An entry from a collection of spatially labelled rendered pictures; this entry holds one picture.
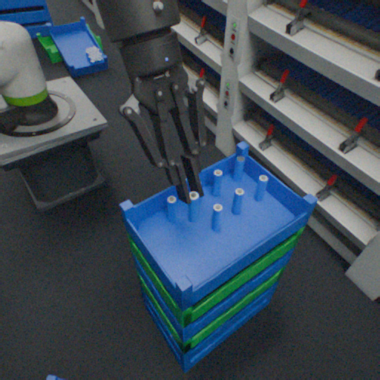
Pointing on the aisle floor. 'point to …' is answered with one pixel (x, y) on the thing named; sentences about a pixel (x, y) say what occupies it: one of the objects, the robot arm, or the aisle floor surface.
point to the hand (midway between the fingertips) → (185, 179)
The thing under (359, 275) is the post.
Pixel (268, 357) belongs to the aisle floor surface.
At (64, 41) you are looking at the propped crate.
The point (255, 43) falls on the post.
